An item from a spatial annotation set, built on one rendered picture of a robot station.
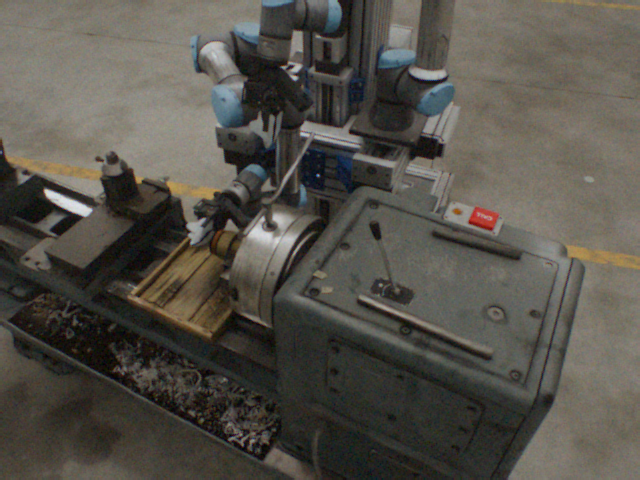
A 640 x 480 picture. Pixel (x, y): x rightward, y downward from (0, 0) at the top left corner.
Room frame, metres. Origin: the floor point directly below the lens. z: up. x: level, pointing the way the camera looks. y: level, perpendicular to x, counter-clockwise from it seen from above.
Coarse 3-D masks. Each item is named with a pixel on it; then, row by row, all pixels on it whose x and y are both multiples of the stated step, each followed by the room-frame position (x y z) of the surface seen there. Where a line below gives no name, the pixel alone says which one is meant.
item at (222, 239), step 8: (216, 232) 1.07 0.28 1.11; (224, 232) 1.07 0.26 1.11; (232, 232) 1.07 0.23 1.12; (216, 240) 1.04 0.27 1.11; (224, 240) 1.04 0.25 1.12; (232, 240) 1.03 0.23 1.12; (240, 240) 1.04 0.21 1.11; (216, 248) 1.03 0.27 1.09; (224, 248) 1.02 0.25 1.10; (232, 248) 1.02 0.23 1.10
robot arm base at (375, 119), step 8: (376, 96) 1.57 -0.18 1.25; (376, 104) 1.56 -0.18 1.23; (384, 104) 1.53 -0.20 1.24; (392, 104) 1.52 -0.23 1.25; (400, 104) 1.52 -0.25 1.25; (368, 112) 1.58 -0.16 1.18; (376, 112) 1.55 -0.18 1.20; (384, 112) 1.52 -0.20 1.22; (392, 112) 1.52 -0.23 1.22; (400, 112) 1.52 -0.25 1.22; (408, 112) 1.53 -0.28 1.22; (368, 120) 1.56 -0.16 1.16; (376, 120) 1.53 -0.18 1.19; (384, 120) 1.51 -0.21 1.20; (392, 120) 1.51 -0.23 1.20; (400, 120) 1.52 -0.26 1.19; (408, 120) 1.52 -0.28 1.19; (384, 128) 1.51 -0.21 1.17; (392, 128) 1.50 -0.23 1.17; (400, 128) 1.50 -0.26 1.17
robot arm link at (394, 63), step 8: (384, 56) 1.56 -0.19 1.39; (392, 56) 1.56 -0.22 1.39; (400, 56) 1.55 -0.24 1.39; (408, 56) 1.55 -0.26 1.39; (384, 64) 1.54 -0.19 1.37; (392, 64) 1.52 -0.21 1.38; (400, 64) 1.52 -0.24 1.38; (408, 64) 1.52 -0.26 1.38; (384, 72) 1.54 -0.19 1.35; (392, 72) 1.52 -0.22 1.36; (400, 72) 1.50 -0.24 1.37; (384, 80) 1.53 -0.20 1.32; (392, 80) 1.51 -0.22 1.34; (384, 88) 1.53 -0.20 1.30; (392, 88) 1.50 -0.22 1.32; (384, 96) 1.53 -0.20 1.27; (392, 96) 1.52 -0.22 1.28
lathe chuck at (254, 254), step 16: (272, 208) 1.04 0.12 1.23; (288, 208) 1.05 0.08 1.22; (256, 224) 0.97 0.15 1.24; (288, 224) 0.97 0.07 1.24; (256, 240) 0.93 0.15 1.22; (272, 240) 0.93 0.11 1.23; (240, 256) 0.90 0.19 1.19; (256, 256) 0.90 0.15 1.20; (240, 272) 0.88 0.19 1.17; (256, 272) 0.87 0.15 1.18; (240, 288) 0.86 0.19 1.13; (256, 288) 0.84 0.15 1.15; (240, 304) 0.85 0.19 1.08; (256, 304) 0.83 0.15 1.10; (256, 320) 0.84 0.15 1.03
